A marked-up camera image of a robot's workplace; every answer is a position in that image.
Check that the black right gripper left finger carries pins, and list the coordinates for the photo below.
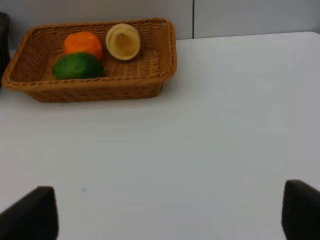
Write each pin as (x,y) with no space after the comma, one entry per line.
(33,217)

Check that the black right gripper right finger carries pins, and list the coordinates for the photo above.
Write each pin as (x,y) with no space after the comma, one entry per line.
(300,217)

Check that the green lime fruit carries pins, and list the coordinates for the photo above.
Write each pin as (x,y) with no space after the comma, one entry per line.
(78,65)

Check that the orange tangerine fruit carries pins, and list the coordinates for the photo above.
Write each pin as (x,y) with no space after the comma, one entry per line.
(83,41)

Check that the red yellow peach fruit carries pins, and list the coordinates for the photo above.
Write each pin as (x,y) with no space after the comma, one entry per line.
(123,41)

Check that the light brown wicker basket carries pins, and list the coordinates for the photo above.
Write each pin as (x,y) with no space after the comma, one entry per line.
(30,69)

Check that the dark brown wicker basket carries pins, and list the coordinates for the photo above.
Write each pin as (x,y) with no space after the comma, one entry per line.
(4,46)

